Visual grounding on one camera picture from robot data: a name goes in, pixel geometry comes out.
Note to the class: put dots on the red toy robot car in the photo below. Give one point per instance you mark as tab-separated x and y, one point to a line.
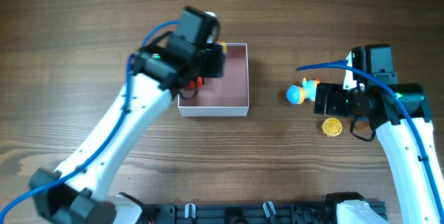
196	83

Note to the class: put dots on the blue and orange toy figure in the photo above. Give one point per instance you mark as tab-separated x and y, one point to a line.
296	95

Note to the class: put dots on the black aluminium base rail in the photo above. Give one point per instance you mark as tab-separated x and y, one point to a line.
291	213

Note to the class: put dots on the colourful puzzle cube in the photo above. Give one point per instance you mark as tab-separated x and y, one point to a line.
223	46

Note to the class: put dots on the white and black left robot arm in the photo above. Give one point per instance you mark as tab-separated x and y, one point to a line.
173	55

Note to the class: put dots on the yellow round plastic toy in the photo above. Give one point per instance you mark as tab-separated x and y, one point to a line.
331	127

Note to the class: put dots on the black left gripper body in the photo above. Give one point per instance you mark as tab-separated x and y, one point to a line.
206	57

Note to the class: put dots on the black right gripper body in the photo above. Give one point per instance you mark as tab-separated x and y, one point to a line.
321	98

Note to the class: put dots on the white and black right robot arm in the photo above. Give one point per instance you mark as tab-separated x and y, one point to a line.
400	118

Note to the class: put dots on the brown plush toy with carrot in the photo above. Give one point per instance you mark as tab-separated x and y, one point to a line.
359	124

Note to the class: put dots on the white box with pink interior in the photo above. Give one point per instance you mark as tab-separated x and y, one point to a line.
227	96

